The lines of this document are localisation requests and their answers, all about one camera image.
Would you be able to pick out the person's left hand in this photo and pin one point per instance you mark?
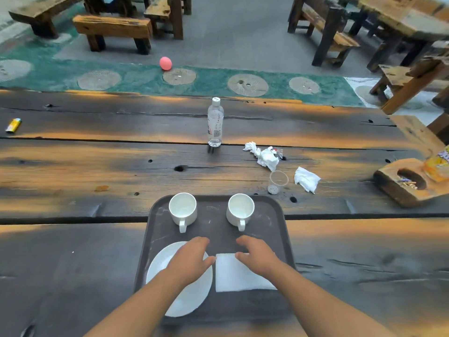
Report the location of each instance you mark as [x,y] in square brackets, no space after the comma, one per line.
[189,263]

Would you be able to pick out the person's right hand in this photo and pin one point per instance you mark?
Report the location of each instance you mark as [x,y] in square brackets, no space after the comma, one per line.
[261,257]

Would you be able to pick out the white paper napkin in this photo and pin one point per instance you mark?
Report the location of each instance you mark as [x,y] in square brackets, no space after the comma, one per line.
[235,279]

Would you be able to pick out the white plate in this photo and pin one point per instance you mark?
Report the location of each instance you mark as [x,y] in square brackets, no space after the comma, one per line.
[189,298]

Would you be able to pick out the dark brown tray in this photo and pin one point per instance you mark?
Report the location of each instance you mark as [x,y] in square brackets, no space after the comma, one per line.
[217,224]

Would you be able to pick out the white ceramic mug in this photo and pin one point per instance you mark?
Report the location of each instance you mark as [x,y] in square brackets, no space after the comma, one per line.
[182,207]
[241,207]

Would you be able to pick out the person's right forearm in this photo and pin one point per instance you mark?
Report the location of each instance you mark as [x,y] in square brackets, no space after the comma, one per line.
[322,305]

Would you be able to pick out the person's left forearm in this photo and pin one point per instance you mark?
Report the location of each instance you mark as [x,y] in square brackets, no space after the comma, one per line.
[140,308]

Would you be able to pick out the clear plastic disposable cup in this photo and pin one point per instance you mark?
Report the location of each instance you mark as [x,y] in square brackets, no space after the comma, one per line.
[273,188]

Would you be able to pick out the twisted crumpled white tissue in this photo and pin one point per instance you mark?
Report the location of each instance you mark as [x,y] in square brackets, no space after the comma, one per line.
[268,158]

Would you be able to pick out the small crumpled white napkin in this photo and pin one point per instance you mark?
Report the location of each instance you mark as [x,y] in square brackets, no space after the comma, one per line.
[307,179]

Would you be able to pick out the small clear plastic wrapper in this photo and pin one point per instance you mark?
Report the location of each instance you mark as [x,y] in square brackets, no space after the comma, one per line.
[279,153]

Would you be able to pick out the clear plastic water bottle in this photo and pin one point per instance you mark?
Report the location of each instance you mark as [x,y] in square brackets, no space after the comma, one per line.
[215,122]

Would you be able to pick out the wooden block ashtray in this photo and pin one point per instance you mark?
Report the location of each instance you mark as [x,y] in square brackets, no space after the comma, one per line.
[389,178]

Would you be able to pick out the pile of cigarette butts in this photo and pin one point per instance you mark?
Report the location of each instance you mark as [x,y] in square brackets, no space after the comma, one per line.
[408,183]

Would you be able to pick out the light wooden chair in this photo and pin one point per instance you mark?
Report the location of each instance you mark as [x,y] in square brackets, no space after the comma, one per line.
[410,131]

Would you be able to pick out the pink balloon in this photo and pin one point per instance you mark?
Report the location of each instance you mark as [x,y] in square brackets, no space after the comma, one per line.
[166,63]

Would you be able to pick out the yellow lighter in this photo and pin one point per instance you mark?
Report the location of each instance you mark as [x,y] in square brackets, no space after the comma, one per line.
[13,125]

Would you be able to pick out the light wooden stool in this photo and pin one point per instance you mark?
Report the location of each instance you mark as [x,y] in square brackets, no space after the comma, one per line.
[394,73]

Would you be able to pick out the long dark wooden bench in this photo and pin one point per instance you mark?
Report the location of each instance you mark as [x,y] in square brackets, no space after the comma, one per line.
[38,10]

